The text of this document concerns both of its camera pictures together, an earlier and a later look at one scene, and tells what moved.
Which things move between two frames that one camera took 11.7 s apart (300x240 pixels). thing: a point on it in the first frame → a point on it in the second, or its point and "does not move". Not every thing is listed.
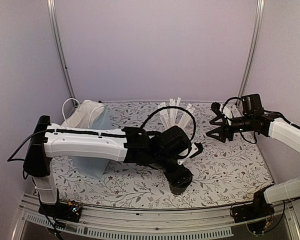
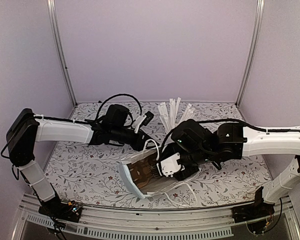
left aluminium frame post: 53,24 does not move
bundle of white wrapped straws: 168,113 does not move
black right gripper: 222,130 → 180,176
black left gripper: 183,174 → 136,145
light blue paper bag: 90,113 → 151,149
